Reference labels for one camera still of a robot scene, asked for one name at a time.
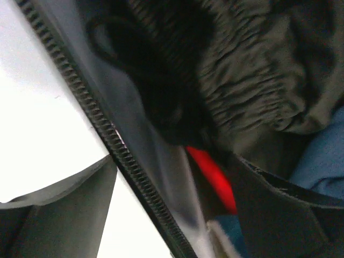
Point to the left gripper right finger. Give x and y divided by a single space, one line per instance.
280 219

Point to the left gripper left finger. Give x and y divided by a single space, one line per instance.
65 219

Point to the light blue garment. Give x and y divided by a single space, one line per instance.
321 167

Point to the black white space suitcase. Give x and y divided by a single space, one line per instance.
269 75

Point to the black garment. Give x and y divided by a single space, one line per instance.
169 100

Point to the teal cream patterned towel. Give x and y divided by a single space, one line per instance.
226 237

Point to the red folded shirt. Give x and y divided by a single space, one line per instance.
215 176

